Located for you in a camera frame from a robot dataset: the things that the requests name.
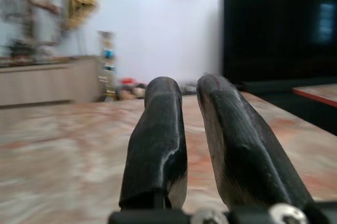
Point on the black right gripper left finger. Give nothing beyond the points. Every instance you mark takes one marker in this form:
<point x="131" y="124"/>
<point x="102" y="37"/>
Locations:
<point x="155" y="142"/>

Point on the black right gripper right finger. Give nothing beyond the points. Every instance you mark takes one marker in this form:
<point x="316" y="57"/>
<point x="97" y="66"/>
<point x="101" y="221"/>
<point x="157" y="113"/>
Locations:
<point x="242" y="142"/>

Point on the dark round jar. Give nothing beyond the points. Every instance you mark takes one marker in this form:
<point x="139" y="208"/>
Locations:
<point x="139" y="91"/>

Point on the black low TV console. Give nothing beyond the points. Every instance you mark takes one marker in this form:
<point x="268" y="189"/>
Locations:
<point x="276" y="95"/>

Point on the dark jar red lid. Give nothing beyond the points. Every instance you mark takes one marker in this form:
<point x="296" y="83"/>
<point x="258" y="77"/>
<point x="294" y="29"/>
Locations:
<point x="126" y="88"/>

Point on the tall labelled bottle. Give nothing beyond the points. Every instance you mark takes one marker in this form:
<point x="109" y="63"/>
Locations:
<point x="107" y="63"/>

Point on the black flat-screen television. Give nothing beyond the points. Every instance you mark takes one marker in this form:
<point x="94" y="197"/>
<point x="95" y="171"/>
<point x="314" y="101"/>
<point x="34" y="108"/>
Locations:
<point x="276" y="37"/>

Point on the light wooden cabinet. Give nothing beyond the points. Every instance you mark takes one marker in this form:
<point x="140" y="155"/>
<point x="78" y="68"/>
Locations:
<point x="47" y="81"/>

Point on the glass showcase with figurines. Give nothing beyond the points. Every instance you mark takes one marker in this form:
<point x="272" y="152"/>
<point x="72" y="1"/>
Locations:
<point x="31" y="15"/>

